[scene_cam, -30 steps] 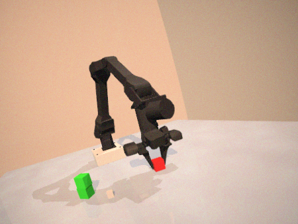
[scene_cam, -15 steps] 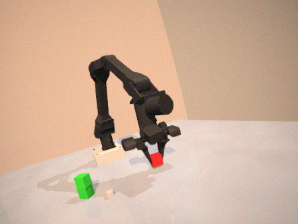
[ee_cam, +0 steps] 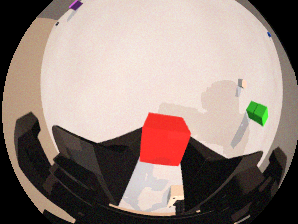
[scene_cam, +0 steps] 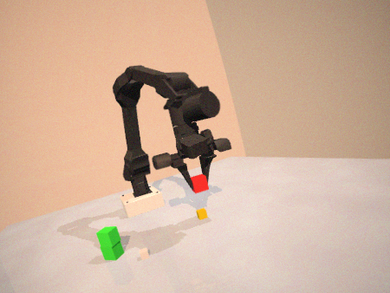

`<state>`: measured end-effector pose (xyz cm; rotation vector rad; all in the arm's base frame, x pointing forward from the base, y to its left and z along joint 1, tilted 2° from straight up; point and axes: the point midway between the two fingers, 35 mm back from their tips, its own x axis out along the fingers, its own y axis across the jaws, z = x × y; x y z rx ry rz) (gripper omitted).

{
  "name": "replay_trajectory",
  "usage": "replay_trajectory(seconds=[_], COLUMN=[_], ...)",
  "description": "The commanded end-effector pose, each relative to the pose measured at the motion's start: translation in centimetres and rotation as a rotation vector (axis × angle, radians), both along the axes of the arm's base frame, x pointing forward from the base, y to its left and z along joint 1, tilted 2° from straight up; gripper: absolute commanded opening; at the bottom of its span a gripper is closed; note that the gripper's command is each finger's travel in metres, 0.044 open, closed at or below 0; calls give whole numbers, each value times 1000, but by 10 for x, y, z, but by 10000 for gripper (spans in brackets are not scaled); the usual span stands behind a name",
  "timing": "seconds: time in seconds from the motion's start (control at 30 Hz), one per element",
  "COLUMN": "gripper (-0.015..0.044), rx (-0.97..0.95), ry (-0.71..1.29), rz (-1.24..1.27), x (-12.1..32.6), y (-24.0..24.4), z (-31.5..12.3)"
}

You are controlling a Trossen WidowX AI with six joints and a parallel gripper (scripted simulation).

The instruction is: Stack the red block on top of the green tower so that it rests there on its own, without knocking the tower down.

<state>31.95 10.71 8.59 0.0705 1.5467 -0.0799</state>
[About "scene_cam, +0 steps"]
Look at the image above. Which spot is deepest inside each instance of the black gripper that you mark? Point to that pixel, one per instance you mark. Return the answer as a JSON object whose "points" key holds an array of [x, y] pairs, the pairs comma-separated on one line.
{"points": [[164, 160]]}

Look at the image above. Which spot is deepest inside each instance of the red block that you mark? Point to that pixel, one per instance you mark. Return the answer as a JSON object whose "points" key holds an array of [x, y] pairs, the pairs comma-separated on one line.
{"points": [[199, 183]]}

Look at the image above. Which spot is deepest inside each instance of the small yellow block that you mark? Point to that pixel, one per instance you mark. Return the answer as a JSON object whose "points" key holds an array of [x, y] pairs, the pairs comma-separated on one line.
{"points": [[202, 214]]}

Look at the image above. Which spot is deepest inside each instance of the green block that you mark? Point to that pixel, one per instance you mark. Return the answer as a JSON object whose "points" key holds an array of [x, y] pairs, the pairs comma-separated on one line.
{"points": [[108, 236], [112, 253]]}

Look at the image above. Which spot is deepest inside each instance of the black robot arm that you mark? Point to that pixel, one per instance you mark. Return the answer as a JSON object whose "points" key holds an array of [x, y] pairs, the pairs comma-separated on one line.
{"points": [[187, 103]]}

